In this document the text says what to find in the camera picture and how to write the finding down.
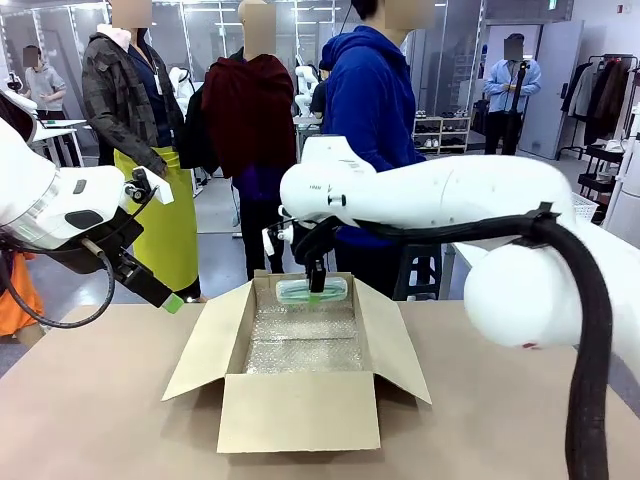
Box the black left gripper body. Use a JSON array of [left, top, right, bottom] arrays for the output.
[[106, 248, 174, 308]]

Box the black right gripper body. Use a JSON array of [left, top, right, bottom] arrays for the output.
[[293, 215, 343, 267]]

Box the green glasses case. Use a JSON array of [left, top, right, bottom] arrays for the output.
[[275, 279, 349, 304]]

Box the yellow-green skirt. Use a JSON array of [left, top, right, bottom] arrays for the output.
[[113, 146, 202, 297]]

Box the clear bubble wrap sheet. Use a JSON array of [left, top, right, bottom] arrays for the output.
[[243, 287, 365, 374]]

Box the black stool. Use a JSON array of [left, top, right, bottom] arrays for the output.
[[392, 242, 444, 302]]

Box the background equipment table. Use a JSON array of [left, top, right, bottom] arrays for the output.
[[293, 114, 327, 151]]

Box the orange fabric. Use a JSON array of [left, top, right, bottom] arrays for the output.
[[0, 249, 47, 338]]

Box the open cardboard box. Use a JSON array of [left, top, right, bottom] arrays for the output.
[[160, 269, 433, 454]]

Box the mannequin in dark red garment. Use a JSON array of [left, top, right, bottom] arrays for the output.
[[178, 0, 299, 282]]

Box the person in blue hoodie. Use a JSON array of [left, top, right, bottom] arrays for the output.
[[318, 0, 437, 301]]

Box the wooden shoe rack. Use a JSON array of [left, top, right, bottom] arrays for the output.
[[413, 115, 473, 156]]

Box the white background desk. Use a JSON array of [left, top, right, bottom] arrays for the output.
[[29, 118, 89, 169]]

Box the mannequin in camouflage jacket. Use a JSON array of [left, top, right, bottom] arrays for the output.
[[81, 0, 201, 181]]

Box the person in grey hoodie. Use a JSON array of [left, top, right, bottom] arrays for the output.
[[22, 44, 68, 121]]

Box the person in light blue shirt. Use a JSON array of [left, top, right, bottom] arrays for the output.
[[481, 32, 543, 156]]

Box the black tripod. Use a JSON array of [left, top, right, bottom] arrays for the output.
[[501, 59, 532, 156]]

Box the white plastic basket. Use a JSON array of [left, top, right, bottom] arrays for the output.
[[569, 192, 600, 225]]

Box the black utility cart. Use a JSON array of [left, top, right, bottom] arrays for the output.
[[576, 141, 627, 212]]

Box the clothes rack with coats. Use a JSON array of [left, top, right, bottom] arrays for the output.
[[559, 53, 640, 162]]

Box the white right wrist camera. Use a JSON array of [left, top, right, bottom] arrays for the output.
[[261, 223, 296, 257]]

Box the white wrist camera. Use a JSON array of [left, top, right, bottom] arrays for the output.
[[261, 223, 296, 257], [122, 167, 175, 205]]

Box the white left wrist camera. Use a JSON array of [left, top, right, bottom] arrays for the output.
[[122, 167, 175, 205]]

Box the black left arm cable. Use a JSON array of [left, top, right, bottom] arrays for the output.
[[0, 238, 117, 330]]

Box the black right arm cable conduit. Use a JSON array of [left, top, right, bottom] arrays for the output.
[[349, 199, 614, 480]]

